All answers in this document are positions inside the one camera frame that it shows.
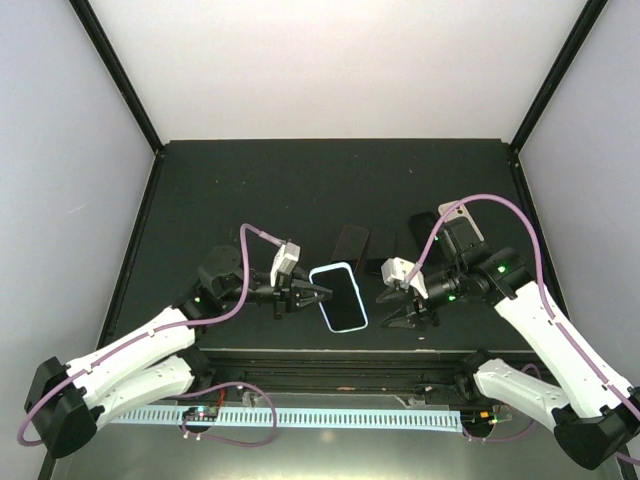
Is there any bare black phone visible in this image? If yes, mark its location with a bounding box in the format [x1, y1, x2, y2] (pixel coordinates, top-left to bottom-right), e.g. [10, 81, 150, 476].
[364, 229, 397, 275]

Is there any black case magenta rim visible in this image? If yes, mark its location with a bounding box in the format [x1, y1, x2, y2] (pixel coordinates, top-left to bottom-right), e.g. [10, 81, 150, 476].
[330, 225, 370, 271]

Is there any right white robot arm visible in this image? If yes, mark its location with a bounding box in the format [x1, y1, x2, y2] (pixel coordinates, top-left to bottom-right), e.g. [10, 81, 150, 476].
[377, 217, 639, 470]

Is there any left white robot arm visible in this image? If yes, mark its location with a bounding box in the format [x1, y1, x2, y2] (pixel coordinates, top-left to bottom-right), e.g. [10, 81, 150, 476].
[24, 242, 333, 459]

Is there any black foam table mat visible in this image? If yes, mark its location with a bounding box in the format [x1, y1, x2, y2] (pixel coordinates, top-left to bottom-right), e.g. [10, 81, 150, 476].
[102, 139, 529, 351]

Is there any right circuit board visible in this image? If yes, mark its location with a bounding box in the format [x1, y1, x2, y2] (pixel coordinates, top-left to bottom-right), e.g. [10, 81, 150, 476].
[461, 411, 502, 428]

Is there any circuit board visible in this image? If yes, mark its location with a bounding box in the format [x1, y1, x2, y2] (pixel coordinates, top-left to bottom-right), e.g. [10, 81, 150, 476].
[461, 411, 502, 428]
[182, 406, 219, 422]

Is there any left circuit board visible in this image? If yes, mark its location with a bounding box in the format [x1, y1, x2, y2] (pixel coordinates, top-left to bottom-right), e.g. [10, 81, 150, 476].
[182, 406, 219, 422]

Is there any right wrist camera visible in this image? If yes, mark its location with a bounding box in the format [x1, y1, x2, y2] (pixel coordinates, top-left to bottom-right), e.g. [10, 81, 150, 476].
[381, 257, 429, 299]

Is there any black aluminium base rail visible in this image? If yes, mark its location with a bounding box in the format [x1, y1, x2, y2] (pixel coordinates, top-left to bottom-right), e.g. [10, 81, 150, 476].
[184, 347, 558, 404]

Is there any white slotted cable duct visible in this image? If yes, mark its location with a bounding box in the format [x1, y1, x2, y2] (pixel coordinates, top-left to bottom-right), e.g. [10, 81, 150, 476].
[112, 405, 463, 433]

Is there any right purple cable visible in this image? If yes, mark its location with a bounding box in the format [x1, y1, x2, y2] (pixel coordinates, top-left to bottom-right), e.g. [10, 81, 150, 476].
[407, 194, 640, 466]

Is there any purple cable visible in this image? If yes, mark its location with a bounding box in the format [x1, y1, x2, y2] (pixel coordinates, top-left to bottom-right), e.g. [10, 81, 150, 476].
[407, 194, 640, 466]
[17, 223, 277, 447]

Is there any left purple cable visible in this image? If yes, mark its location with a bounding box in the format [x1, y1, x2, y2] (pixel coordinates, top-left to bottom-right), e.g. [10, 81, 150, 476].
[17, 223, 277, 447]

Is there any left black frame post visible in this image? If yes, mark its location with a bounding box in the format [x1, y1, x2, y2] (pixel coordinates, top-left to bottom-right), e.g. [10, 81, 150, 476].
[68, 0, 165, 154]

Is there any black frame post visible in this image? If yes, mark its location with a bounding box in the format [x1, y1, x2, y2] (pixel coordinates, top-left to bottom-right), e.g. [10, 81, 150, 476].
[509, 0, 609, 151]
[68, 0, 165, 154]

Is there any right black frame post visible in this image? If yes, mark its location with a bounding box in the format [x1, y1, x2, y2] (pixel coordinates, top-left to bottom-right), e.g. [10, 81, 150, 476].
[509, 0, 609, 151]

